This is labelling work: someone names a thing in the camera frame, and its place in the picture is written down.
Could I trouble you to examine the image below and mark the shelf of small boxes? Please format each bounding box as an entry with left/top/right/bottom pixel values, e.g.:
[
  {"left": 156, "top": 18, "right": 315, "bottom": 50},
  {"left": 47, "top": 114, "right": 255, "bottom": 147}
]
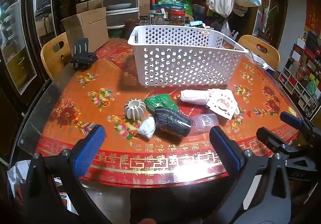
[{"left": 277, "top": 31, "right": 321, "bottom": 118}]

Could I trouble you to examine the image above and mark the black phone stand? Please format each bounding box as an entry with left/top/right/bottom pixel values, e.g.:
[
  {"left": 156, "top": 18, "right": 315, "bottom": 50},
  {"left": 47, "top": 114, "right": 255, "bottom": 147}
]
[{"left": 70, "top": 38, "right": 98, "bottom": 70}]

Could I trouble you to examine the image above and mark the framed flower painting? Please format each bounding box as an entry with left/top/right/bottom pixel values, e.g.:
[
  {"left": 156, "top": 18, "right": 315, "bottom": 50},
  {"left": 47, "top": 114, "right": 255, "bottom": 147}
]
[{"left": 258, "top": 0, "right": 287, "bottom": 49}]

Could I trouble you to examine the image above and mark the white ribbed round object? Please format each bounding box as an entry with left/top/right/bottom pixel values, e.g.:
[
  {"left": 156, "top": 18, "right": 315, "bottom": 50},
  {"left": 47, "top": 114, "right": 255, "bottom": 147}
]
[{"left": 124, "top": 99, "right": 146, "bottom": 120}]

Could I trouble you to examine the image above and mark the black knitted cloth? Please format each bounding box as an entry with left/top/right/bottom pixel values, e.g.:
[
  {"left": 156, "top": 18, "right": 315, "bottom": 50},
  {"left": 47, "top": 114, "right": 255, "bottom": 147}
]
[{"left": 153, "top": 106, "right": 193, "bottom": 138}]

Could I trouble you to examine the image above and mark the red floral tablecloth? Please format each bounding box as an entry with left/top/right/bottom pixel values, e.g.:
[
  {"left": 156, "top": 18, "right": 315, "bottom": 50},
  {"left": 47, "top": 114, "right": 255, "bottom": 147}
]
[{"left": 35, "top": 38, "right": 301, "bottom": 188}]

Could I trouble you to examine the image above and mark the wooden chair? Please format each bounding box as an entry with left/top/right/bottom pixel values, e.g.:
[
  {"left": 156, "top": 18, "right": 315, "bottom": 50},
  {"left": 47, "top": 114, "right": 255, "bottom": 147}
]
[
  {"left": 237, "top": 35, "right": 280, "bottom": 70},
  {"left": 41, "top": 32, "right": 73, "bottom": 81}
]

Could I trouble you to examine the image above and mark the green foil packet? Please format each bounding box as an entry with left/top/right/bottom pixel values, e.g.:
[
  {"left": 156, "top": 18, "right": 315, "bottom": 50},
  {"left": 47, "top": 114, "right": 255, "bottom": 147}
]
[{"left": 144, "top": 94, "right": 180, "bottom": 116}]

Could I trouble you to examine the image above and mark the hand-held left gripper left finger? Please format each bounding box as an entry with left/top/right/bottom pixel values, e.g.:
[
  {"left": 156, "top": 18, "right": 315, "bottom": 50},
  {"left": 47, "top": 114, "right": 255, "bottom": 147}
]
[{"left": 25, "top": 125, "right": 111, "bottom": 224}]

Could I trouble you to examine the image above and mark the large glass jar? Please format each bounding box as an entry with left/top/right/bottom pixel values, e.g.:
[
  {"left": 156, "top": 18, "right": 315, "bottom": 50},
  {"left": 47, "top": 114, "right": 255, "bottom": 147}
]
[{"left": 168, "top": 6, "right": 186, "bottom": 26}]

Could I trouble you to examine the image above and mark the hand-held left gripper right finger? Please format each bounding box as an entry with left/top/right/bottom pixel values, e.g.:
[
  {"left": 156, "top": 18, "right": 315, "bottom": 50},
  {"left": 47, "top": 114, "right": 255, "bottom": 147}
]
[{"left": 209, "top": 126, "right": 293, "bottom": 224}]

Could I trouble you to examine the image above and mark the white printed sachet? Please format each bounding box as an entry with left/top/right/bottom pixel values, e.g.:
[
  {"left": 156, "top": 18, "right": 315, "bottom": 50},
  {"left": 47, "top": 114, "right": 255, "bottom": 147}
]
[{"left": 206, "top": 90, "right": 241, "bottom": 120}]

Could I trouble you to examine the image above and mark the dark glass-door cabinet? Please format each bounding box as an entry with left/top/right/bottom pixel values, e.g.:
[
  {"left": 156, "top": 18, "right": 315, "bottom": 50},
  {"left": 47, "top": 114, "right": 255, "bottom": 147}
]
[{"left": 0, "top": 0, "right": 51, "bottom": 104}]

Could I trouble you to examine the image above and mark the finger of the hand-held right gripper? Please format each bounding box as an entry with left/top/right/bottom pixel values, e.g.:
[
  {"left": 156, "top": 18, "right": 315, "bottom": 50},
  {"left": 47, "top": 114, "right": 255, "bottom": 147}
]
[
  {"left": 279, "top": 111, "right": 321, "bottom": 144},
  {"left": 256, "top": 127, "right": 311, "bottom": 164}
]

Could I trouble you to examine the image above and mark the clear plastic bag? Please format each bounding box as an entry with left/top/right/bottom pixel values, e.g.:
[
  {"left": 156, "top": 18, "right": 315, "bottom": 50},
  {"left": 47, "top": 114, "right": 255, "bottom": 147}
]
[{"left": 192, "top": 114, "right": 220, "bottom": 132}]

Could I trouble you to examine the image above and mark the white towel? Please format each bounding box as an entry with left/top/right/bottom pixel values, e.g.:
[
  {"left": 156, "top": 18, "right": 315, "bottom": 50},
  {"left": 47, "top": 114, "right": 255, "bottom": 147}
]
[{"left": 181, "top": 88, "right": 218, "bottom": 106}]

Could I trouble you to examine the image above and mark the open cardboard box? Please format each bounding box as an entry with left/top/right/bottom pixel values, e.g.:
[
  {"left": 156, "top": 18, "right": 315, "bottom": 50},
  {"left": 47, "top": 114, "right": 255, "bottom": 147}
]
[{"left": 61, "top": 7, "right": 109, "bottom": 52}]

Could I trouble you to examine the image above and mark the small glass jar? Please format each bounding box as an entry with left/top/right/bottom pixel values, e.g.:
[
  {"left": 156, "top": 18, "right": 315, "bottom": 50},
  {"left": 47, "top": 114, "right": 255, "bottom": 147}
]
[{"left": 153, "top": 12, "right": 165, "bottom": 25}]

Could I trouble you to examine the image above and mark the small white powder bag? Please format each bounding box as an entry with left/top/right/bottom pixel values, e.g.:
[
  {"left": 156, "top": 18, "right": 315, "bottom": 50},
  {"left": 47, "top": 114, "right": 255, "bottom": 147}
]
[{"left": 137, "top": 116, "right": 156, "bottom": 139}]

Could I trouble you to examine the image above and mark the red wall poster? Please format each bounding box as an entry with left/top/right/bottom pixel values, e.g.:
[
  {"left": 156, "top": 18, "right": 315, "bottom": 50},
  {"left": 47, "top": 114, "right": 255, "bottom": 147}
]
[{"left": 305, "top": 0, "right": 321, "bottom": 32}]

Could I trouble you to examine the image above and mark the white perforated plastic basket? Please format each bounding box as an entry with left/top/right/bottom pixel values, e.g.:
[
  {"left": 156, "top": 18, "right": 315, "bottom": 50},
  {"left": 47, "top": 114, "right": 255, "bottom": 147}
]
[{"left": 127, "top": 25, "right": 249, "bottom": 87}]

